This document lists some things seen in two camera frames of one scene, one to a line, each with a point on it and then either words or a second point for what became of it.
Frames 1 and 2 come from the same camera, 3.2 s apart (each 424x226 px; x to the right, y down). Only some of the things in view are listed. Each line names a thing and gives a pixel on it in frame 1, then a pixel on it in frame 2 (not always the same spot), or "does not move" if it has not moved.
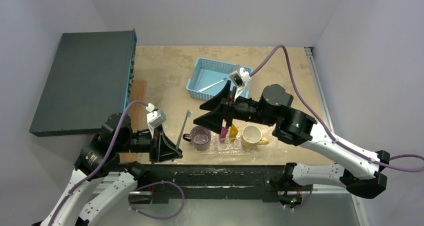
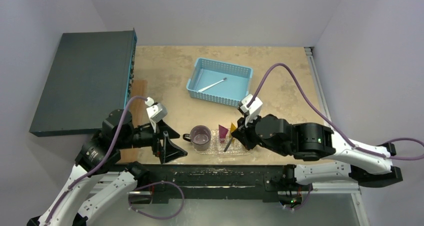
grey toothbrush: [189, 114] to [228, 144]
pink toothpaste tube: [223, 134] does not move
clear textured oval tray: [228, 148] does not move
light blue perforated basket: [208, 76] does not move
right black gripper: [228, 109] to [247, 137]
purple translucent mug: [200, 138] does not move
